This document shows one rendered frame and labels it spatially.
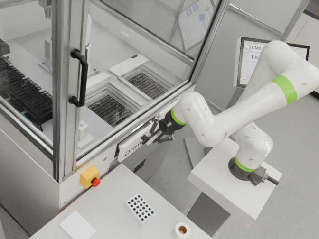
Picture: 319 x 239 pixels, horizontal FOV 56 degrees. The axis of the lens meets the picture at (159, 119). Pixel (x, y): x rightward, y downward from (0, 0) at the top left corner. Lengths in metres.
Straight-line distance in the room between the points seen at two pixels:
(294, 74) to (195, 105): 0.39
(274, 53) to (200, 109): 0.40
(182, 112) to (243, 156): 0.47
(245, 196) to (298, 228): 1.29
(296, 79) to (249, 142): 0.39
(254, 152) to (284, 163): 1.71
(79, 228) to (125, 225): 0.19
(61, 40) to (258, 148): 1.01
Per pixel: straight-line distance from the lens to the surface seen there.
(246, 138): 1.48
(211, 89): 3.22
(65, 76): 0.85
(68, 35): 0.79
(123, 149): 1.39
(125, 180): 1.49
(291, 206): 2.89
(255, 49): 2.02
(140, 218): 1.37
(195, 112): 1.14
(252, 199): 1.57
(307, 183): 3.16
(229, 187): 1.55
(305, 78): 1.26
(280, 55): 1.33
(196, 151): 2.72
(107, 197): 1.43
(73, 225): 1.35
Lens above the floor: 2.00
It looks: 43 degrees down
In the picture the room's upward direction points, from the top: 19 degrees clockwise
